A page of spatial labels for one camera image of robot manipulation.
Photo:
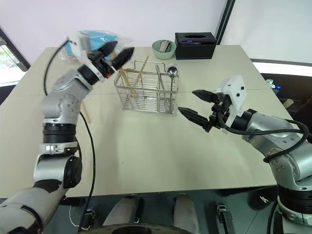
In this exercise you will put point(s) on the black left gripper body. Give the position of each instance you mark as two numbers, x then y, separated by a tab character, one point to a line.
100	61

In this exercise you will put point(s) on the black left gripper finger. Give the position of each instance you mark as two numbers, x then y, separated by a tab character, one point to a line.
123	57
109	47

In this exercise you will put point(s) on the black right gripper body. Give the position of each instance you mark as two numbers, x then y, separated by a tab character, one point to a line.
220	107

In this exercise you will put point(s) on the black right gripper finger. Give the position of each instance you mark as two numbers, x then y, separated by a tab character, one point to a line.
195	117
206	96

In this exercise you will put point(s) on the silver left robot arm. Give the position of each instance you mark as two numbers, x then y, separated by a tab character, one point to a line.
61	102

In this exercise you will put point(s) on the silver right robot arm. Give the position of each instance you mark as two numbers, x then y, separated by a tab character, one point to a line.
268	126

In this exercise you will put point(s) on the metal spoon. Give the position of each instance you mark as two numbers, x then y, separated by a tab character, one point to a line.
172	71

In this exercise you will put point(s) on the clear bag with blue contents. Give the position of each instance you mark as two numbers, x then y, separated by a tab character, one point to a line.
97	36

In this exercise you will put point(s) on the wooden chopstick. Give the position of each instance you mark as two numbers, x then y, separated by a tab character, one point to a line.
126	80
142	69
87	114

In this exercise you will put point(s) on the pale green bowl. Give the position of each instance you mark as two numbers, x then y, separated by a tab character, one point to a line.
163	55

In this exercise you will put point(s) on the grey packet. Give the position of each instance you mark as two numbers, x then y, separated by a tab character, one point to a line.
165	45

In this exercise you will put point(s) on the black tissue box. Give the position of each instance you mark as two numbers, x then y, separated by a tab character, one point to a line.
195	51

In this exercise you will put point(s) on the blue-capped water bottle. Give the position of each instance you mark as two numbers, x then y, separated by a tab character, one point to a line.
277	89

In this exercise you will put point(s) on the dark side counter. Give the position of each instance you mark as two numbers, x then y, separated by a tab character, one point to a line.
292	80

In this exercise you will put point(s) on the grey rounded robot leg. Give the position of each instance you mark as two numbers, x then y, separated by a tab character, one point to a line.
122	210
185	209

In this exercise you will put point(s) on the black rounded foot white mark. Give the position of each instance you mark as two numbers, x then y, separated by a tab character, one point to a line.
263	198

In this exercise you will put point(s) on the black round robot waist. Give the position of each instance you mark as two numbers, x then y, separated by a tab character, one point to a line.
136	230

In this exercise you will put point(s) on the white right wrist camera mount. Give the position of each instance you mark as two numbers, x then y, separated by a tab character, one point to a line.
235	92

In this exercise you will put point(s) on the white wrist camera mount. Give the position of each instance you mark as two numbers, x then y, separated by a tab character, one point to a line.
81	46
235	92

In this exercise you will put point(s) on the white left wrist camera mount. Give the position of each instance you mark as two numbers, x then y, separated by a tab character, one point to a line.
81	46

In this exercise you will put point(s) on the black vertical frame post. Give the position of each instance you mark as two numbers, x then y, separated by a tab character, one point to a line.
225	19

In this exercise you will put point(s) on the dark window frame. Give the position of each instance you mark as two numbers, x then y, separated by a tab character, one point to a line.
14	52

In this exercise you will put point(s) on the black metal bracket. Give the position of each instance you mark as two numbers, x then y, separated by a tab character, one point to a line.
89	218
225	217

